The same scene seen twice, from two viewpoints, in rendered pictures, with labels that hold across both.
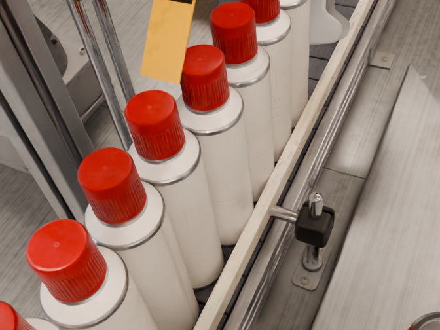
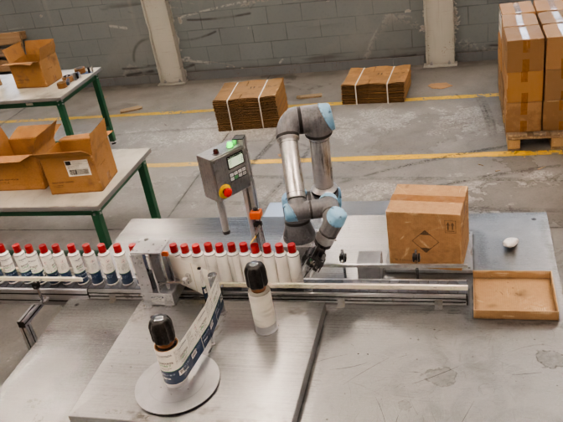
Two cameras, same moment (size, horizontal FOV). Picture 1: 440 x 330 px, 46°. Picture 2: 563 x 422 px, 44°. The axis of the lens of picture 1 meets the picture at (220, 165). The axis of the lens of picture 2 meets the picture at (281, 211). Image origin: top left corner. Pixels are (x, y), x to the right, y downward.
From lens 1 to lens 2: 2.68 m
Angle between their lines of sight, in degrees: 59
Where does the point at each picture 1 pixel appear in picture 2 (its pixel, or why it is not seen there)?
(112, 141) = not seen: hidden behind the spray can
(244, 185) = not seen: hidden behind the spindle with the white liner
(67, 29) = (340, 241)
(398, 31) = (358, 306)
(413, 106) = (306, 305)
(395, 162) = (285, 304)
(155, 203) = (234, 254)
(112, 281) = (220, 254)
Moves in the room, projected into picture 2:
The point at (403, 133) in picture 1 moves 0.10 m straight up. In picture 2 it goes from (295, 304) to (291, 284)
